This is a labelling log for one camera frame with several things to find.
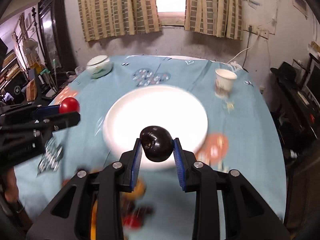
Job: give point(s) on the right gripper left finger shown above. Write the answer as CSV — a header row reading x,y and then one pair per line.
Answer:
x,y
120,176

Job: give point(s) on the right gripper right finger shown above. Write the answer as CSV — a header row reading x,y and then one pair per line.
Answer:
x,y
196,176

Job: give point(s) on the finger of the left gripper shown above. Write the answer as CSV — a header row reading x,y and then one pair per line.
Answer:
x,y
58,122
45,112

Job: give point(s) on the small orange mandarin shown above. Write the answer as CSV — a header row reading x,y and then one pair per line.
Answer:
x,y
138,191

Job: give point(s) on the red cherry tomato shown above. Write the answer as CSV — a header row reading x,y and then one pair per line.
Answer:
x,y
132,221
69,104

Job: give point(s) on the dark purple plum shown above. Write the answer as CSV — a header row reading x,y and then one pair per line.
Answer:
x,y
157,143

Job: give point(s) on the left hand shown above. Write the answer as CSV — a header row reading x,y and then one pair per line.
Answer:
x,y
11,190

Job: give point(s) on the teal patterned tablecloth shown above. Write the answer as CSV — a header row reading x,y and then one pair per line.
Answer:
x,y
253,144

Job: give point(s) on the white oval plate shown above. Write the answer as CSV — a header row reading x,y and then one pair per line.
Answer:
x,y
176,110

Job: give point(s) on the white ceramic lidded jar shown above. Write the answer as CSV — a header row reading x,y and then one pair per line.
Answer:
x,y
99,66

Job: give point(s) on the white paper cup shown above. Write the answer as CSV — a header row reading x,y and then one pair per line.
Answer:
x,y
224,82

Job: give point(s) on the dark framed mirror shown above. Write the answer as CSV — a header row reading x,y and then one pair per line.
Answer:
x,y
54,34

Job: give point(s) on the left checkered curtain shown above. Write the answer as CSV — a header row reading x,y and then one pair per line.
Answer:
x,y
110,18

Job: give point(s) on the checkered curtain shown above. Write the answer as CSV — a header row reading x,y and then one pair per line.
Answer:
x,y
110,18
219,18

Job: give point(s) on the black hat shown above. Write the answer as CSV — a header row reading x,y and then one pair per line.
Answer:
x,y
285,73

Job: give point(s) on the right checkered curtain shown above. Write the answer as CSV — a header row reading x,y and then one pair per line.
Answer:
x,y
219,18

